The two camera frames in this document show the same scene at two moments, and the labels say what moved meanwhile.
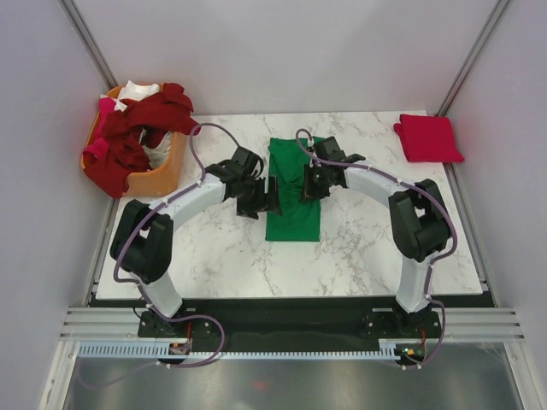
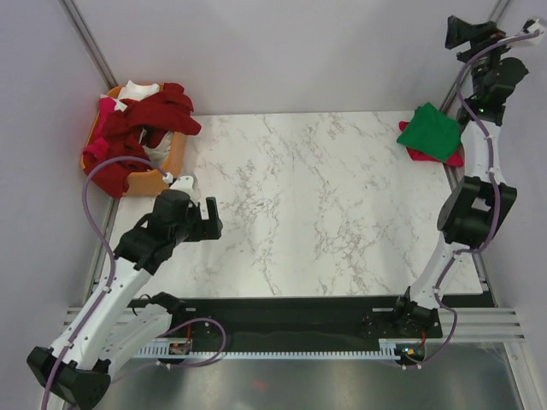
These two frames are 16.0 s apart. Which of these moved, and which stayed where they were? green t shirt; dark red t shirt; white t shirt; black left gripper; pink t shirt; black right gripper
Moved: green t shirt; black right gripper; black left gripper
Stayed: white t shirt; dark red t shirt; pink t shirt
